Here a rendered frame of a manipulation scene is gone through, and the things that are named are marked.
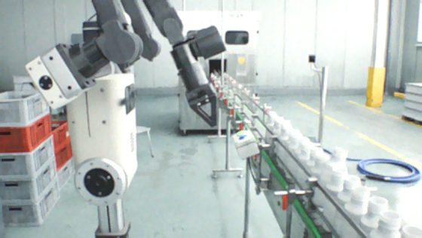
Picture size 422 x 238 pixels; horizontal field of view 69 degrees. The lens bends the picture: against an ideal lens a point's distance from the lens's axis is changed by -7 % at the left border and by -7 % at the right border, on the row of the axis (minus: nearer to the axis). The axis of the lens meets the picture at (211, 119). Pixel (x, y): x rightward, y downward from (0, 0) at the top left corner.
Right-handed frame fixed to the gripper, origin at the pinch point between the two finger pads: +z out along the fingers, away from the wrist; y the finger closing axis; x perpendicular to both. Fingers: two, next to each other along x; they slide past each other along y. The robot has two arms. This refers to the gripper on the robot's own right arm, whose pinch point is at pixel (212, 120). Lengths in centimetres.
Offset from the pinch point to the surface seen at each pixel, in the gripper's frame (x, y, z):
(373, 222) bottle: -21.7, -25.6, 26.2
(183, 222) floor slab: 63, 177, 110
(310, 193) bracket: -16.4, -0.5, 29.1
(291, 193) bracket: -11.4, -1.1, 26.4
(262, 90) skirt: -172, 1016, 188
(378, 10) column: -505, 753, 61
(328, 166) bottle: -23.2, -1.8, 23.1
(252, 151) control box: -8, 42, 26
